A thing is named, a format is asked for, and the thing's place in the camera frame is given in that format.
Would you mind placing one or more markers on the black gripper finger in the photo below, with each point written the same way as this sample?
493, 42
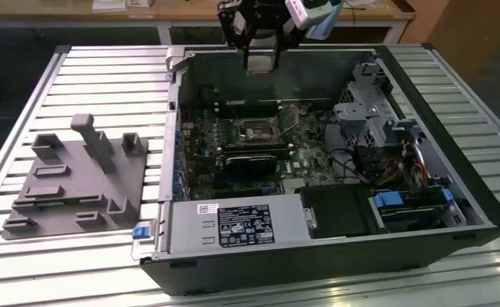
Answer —
292, 36
228, 28

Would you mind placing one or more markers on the CPU socket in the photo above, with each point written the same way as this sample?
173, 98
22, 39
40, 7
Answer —
253, 131

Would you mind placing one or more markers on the white box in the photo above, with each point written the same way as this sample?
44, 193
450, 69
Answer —
109, 5
138, 3

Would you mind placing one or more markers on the grey metal drive cage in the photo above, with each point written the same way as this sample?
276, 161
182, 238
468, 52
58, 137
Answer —
354, 115

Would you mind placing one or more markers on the green motherboard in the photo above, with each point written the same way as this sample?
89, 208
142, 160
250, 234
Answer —
305, 160

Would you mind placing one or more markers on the wooden cabinet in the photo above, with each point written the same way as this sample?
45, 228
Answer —
466, 32

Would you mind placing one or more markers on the black graphics card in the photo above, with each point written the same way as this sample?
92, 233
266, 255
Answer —
249, 164

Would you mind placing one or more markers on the wooden desk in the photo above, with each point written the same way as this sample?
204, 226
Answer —
40, 14

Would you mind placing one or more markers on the silver chipset heat sink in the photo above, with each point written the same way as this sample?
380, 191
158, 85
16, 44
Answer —
294, 185

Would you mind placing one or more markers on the black plastic shroud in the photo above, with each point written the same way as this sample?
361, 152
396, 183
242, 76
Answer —
338, 211

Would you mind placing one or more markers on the blue disk carrier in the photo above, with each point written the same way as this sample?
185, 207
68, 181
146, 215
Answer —
388, 199

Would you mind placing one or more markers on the grey parts rack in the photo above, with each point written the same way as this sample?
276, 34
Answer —
82, 192

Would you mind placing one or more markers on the small blue clip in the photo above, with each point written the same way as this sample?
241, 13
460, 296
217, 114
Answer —
446, 195

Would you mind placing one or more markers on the grey power supply with label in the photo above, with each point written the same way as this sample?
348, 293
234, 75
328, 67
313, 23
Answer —
189, 224

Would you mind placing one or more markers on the blue case latch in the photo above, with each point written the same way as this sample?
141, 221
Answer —
141, 232

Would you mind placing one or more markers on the black open PC case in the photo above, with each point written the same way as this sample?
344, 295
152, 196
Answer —
274, 272

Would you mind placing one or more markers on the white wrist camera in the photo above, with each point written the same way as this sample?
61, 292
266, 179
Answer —
306, 14

